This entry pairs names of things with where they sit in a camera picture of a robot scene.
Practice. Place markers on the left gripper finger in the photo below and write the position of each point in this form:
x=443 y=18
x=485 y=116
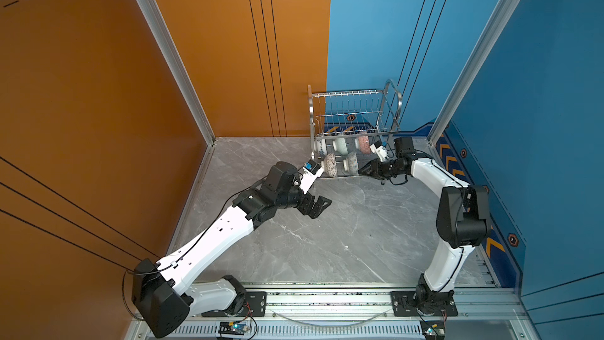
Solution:
x=322 y=202
x=316 y=211

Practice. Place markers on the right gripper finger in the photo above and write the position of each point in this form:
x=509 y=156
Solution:
x=372 y=165
x=374 y=174

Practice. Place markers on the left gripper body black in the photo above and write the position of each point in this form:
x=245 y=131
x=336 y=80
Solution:
x=304 y=203

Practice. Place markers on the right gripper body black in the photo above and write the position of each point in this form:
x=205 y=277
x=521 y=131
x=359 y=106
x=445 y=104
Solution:
x=389 y=168

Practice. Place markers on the white brown lattice bowl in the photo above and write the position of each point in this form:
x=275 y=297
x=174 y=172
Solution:
x=330 y=166

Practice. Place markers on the pale green ribbed bowl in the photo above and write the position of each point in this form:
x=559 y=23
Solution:
x=340 y=146

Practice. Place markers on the stainless steel dish rack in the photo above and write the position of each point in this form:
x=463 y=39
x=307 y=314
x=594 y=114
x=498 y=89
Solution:
x=374 y=112

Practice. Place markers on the blue floral white bowl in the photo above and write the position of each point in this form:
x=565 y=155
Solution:
x=321 y=146

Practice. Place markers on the dark blue petal bowl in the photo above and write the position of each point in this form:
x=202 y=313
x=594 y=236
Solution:
x=351 y=164

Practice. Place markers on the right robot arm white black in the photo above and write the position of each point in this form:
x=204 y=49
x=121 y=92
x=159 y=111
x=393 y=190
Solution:
x=463 y=221

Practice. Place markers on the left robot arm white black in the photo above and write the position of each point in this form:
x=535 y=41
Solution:
x=163 y=291

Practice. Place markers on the left green circuit board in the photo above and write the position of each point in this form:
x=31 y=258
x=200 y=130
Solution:
x=233 y=330

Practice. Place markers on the green circuit board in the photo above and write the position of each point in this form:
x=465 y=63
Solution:
x=433 y=330
x=233 y=330

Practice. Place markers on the right green circuit board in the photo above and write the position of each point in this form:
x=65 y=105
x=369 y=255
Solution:
x=433 y=330

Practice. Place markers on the aluminium front rail frame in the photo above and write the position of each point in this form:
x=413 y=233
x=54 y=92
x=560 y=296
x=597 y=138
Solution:
x=364 y=311

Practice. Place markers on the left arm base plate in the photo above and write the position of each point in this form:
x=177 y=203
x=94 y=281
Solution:
x=254 y=303

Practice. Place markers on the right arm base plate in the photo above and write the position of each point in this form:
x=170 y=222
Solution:
x=405 y=303

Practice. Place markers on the right aluminium corner post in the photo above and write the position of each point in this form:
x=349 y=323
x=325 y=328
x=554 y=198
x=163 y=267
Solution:
x=499 y=18

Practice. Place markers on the aluminium corner post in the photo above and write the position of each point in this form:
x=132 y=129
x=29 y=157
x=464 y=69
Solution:
x=499 y=18
x=157 y=25

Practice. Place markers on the left aluminium corner post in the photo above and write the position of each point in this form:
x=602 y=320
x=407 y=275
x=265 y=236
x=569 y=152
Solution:
x=157 y=25

